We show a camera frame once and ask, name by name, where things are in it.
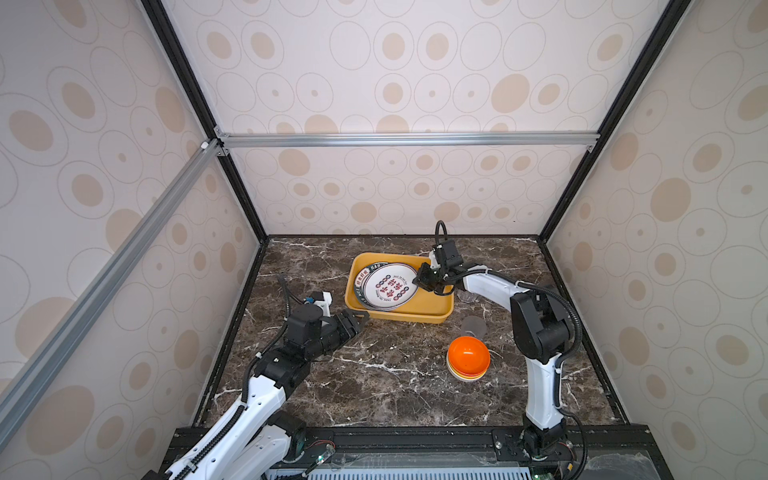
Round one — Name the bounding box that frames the white plate green rim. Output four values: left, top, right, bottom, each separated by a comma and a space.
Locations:
353, 262, 381, 306

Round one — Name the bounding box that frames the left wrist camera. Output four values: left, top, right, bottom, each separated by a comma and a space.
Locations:
305, 291, 332, 317

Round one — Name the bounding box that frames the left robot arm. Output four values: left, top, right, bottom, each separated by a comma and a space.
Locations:
144, 302, 369, 479

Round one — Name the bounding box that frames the white plate red rim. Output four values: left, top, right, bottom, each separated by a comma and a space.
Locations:
364, 262, 417, 311

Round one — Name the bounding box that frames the horizontal aluminium rail back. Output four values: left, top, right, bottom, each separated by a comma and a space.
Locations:
220, 131, 600, 149

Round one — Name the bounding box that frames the black frame post right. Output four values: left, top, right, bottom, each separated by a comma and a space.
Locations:
538, 0, 693, 246

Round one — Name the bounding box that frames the black frame post left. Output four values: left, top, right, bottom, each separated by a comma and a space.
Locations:
140, 0, 269, 243

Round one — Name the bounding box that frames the orange bowl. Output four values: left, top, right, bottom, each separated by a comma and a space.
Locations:
446, 336, 491, 374

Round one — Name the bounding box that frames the diagonal aluminium rail left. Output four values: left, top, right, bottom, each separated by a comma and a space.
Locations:
1, 138, 222, 448

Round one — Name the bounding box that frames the yellow plastic bin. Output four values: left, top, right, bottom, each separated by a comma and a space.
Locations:
345, 252, 454, 324

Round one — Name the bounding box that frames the black frame post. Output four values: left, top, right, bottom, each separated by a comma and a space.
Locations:
538, 0, 693, 246
140, 0, 269, 243

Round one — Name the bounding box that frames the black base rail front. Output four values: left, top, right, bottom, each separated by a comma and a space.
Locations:
250, 424, 672, 479

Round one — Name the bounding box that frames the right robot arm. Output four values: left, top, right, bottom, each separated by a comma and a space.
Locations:
414, 239, 583, 456

